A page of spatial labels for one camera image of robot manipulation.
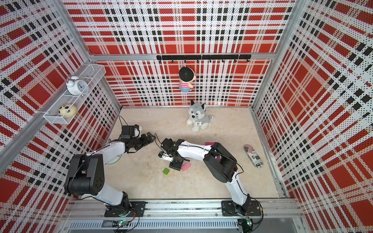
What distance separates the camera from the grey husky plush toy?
3.12 feet

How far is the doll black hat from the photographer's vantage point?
3.10 feet

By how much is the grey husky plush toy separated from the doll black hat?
109 millimetres

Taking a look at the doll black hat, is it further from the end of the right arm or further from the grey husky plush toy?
the end of the right arm

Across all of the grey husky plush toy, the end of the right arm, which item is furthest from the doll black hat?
the end of the right arm
